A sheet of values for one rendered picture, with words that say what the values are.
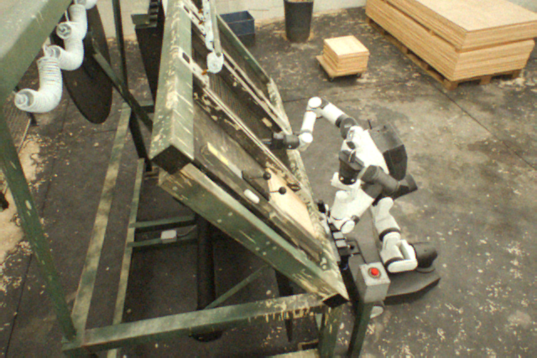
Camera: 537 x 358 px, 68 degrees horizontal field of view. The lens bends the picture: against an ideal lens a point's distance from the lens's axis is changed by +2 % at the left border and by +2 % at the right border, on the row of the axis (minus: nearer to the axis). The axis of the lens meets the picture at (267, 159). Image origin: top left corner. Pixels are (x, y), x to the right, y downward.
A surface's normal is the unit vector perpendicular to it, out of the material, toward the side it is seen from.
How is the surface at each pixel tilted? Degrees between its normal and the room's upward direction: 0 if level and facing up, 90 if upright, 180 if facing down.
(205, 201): 90
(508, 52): 90
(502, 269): 0
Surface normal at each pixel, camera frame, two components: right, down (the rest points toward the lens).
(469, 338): -0.03, -0.76
